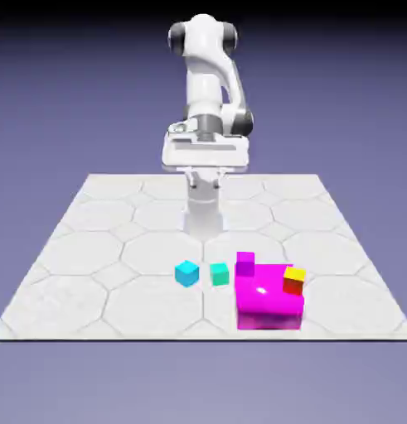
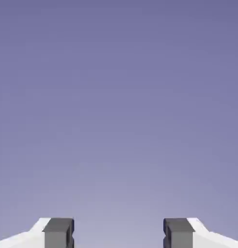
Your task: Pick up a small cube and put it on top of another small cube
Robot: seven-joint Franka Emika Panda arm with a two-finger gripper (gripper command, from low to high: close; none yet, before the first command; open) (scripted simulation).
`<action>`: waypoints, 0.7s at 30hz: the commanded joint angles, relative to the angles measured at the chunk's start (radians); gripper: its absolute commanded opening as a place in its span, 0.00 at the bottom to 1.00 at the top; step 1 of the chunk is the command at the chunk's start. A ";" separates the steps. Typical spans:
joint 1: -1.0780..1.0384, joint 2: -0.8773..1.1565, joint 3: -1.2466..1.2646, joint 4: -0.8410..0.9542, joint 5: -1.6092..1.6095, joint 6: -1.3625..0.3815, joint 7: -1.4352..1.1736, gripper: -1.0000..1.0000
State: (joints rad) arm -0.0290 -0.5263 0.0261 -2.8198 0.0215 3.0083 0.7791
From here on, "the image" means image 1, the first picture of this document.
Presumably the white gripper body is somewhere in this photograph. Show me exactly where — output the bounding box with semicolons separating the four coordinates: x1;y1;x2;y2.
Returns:
161;131;250;174

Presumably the small cyan cube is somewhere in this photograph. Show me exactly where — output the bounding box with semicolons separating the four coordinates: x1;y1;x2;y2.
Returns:
174;260;201;288

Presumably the small purple cube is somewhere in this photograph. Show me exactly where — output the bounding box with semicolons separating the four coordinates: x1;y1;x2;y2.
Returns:
235;251;256;278

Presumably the small yellow cube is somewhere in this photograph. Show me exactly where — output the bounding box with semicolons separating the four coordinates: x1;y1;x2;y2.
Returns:
282;267;307;296

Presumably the large magenta box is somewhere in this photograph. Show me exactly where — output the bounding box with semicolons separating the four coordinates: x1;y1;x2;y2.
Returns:
235;263;306;331

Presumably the small teal cube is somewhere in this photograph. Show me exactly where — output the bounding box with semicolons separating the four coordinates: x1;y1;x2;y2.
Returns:
209;263;230;287

